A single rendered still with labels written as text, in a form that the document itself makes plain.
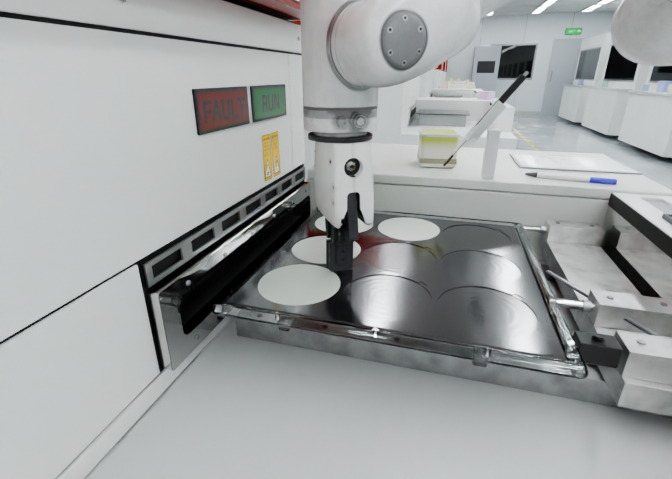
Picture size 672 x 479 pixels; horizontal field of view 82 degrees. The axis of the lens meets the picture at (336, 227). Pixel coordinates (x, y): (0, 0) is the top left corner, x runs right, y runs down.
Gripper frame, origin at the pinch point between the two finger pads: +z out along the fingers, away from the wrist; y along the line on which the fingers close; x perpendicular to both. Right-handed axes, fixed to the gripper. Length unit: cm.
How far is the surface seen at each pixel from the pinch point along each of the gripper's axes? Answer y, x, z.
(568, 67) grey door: 921, -992, -41
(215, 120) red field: 4.9, 13.6, -16.8
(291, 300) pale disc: -5.9, 7.6, 2.0
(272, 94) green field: 18.5, 4.8, -19.0
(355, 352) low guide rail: -8.3, 0.6, 9.1
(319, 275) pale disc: -1.2, 3.1, 2.0
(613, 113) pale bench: 517, -697, 45
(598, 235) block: -1.4, -43.0, 2.1
